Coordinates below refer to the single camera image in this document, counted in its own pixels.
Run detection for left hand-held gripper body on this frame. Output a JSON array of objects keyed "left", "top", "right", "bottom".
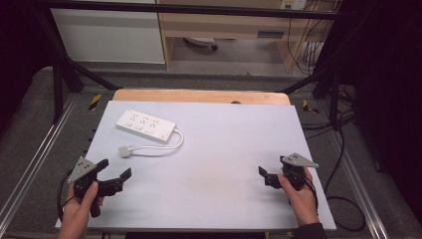
[{"left": 68, "top": 156, "right": 124, "bottom": 219}]

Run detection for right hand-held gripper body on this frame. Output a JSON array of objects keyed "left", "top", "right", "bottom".
[{"left": 264, "top": 152, "right": 319, "bottom": 192}]

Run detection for person's right hand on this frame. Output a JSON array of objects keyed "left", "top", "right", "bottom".
[{"left": 278, "top": 167, "right": 320, "bottom": 228}]

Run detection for person's left hand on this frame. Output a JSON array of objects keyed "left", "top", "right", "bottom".
[{"left": 58, "top": 181, "right": 105, "bottom": 231}]

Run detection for white table board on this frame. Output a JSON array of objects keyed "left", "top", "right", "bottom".
[{"left": 54, "top": 101, "right": 337, "bottom": 232}]

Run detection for white power strip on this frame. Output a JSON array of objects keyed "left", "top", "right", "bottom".
[{"left": 115, "top": 109, "right": 177, "bottom": 144}]

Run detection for yellow black tape strip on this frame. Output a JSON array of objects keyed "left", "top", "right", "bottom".
[
  {"left": 302, "top": 99, "right": 319, "bottom": 115},
  {"left": 88, "top": 93, "right": 103, "bottom": 112}
]

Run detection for wooden table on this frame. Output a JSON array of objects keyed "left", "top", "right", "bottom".
[{"left": 111, "top": 88, "right": 292, "bottom": 107}]

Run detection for white cabinet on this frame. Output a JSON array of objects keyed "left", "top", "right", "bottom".
[{"left": 50, "top": 7, "right": 166, "bottom": 65}]

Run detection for office chair base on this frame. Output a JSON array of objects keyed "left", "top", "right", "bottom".
[{"left": 183, "top": 36, "right": 219, "bottom": 52}]

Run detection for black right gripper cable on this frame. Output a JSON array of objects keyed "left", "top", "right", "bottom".
[{"left": 302, "top": 177, "right": 319, "bottom": 212}]

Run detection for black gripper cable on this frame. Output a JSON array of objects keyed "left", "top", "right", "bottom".
[
  {"left": 56, "top": 169, "right": 76, "bottom": 222},
  {"left": 302, "top": 177, "right": 319, "bottom": 212}
]

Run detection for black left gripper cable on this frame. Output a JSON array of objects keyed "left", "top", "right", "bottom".
[{"left": 56, "top": 169, "right": 76, "bottom": 222}]

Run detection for black floor cables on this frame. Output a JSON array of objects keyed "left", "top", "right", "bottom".
[{"left": 300, "top": 84, "right": 367, "bottom": 232}]

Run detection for aluminium floor rail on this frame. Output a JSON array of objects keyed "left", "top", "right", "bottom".
[
  {"left": 0, "top": 94, "right": 78, "bottom": 227},
  {"left": 326, "top": 130, "right": 390, "bottom": 239}
]

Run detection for white power strip cable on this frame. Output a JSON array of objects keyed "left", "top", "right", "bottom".
[{"left": 129, "top": 128, "right": 185, "bottom": 152}]

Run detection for black metal frame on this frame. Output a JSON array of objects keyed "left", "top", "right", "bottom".
[{"left": 31, "top": 0, "right": 349, "bottom": 125}]

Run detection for hanging black cables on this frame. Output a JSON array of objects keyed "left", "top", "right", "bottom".
[{"left": 287, "top": 0, "right": 342, "bottom": 77}]

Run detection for white wall outlet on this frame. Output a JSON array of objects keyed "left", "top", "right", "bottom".
[{"left": 280, "top": 0, "right": 309, "bottom": 11}]

